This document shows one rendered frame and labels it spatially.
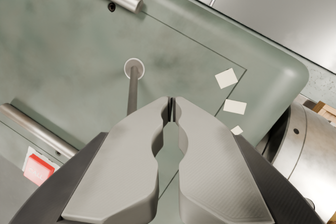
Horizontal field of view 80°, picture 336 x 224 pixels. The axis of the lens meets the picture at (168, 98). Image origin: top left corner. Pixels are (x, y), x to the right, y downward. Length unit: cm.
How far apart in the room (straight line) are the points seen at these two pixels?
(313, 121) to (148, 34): 35
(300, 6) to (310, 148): 129
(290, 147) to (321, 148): 6
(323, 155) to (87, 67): 43
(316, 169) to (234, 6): 130
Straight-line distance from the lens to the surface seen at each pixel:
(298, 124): 44
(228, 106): 32
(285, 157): 41
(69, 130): 45
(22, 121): 49
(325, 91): 113
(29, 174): 56
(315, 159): 44
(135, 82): 30
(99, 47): 36
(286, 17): 161
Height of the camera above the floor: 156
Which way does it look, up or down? 69 degrees down
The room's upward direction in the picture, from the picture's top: 134 degrees counter-clockwise
